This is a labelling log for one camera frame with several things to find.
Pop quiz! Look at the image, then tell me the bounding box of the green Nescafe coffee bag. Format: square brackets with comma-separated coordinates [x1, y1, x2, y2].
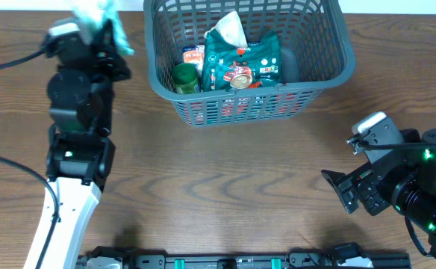
[201, 30, 281, 91]

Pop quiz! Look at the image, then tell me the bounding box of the beige brown snack bag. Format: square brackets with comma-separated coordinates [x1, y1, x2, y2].
[204, 10, 248, 48]

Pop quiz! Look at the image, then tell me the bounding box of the orange tissue multipack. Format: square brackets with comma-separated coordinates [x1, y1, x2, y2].
[182, 45, 205, 77]

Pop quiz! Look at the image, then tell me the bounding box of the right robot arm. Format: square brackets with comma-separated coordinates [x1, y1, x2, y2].
[322, 125, 436, 259]

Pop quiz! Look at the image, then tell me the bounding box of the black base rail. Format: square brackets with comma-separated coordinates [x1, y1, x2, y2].
[73, 242, 412, 269]

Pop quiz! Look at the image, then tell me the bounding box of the green lid jar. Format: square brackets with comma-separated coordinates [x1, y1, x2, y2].
[172, 63, 200, 94]

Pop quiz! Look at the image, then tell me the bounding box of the grey plastic basket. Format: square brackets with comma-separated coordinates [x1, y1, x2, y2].
[143, 0, 355, 126]

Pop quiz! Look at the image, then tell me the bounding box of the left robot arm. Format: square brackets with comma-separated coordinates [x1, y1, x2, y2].
[25, 18, 131, 268]

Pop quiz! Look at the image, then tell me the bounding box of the light green snack packet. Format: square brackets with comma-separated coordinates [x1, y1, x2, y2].
[69, 0, 134, 56]

